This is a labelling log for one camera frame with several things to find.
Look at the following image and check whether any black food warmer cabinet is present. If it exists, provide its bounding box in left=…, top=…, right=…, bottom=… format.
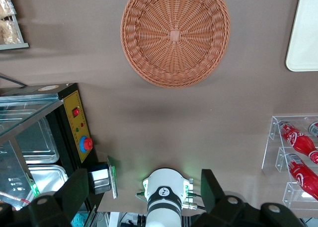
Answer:
left=0, top=82, right=105, bottom=227

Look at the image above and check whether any teal blue packet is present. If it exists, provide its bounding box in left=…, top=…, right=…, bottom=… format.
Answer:
left=71, top=212, right=89, bottom=227

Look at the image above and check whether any clear acrylic bottle rack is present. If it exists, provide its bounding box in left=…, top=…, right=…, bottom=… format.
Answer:
left=261, top=115, right=318, bottom=211

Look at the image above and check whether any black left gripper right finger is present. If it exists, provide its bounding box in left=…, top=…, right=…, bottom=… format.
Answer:
left=191, top=168, right=307, bottom=227

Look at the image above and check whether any brown round wicker basket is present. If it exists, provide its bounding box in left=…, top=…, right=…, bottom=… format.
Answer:
left=120, top=0, right=231, bottom=89

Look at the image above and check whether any clear bag of rice crackers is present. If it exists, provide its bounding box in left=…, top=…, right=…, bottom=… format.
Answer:
left=0, top=19, right=22, bottom=45
left=0, top=0, right=17, bottom=19

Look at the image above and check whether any beige rectangular serving tray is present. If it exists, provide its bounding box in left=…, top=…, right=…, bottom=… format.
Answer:
left=285, top=0, right=318, bottom=73

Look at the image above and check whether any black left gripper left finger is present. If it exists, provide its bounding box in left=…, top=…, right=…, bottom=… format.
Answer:
left=0, top=168, right=89, bottom=227

